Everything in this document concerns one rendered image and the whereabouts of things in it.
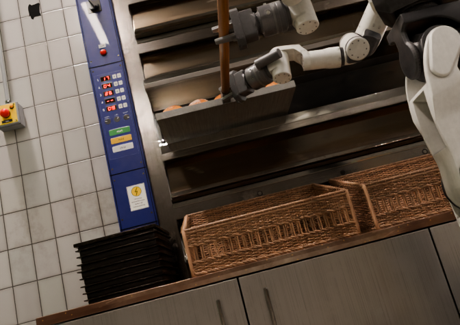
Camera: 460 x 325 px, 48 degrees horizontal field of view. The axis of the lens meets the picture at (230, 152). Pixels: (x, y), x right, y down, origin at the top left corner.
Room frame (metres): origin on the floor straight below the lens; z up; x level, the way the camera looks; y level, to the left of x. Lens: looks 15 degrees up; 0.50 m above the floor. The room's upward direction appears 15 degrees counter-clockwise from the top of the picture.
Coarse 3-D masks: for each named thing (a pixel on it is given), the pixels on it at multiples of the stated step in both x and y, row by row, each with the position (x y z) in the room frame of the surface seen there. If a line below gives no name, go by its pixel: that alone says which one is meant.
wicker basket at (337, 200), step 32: (288, 192) 2.11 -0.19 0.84; (320, 192) 2.00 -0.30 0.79; (192, 224) 2.07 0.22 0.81; (224, 224) 1.63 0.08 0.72; (256, 224) 1.64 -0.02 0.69; (288, 224) 2.07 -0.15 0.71; (320, 224) 1.65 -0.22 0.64; (352, 224) 1.66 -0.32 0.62; (192, 256) 1.76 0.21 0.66; (224, 256) 1.63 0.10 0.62; (256, 256) 1.64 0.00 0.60
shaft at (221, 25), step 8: (224, 0) 1.14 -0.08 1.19; (224, 8) 1.18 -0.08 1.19; (224, 16) 1.22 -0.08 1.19; (224, 24) 1.26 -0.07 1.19; (224, 32) 1.30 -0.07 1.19; (224, 48) 1.40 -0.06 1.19; (224, 56) 1.45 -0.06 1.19; (224, 64) 1.51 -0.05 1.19; (224, 72) 1.57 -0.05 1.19; (224, 80) 1.64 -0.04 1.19; (224, 88) 1.71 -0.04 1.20
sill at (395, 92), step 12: (360, 96) 2.17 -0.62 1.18; (372, 96) 2.17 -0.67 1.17; (384, 96) 2.17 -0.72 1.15; (324, 108) 2.16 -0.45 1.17; (336, 108) 2.16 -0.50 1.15; (348, 108) 2.16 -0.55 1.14; (264, 120) 2.14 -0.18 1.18; (276, 120) 2.14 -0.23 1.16; (288, 120) 2.15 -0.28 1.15; (216, 132) 2.13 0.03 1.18; (228, 132) 2.13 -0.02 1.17; (240, 132) 2.14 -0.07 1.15; (168, 144) 2.12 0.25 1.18; (180, 144) 2.12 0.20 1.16; (192, 144) 2.13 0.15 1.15
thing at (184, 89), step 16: (304, 48) 2.01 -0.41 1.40; (320, 48) 2.02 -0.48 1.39; (384, 48) 2.15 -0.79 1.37; (240, 64) 1.99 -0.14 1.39; (160, 80) 1.98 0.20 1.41; (176, 80) 1.98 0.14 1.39; (192, 80) 2.00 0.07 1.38; (208, 80) 2.03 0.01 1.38; (160, 96) 2.06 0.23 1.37; (176, 96) 2.09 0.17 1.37; (192, 96) 2.13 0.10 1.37; (208, 96) 2.16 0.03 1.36
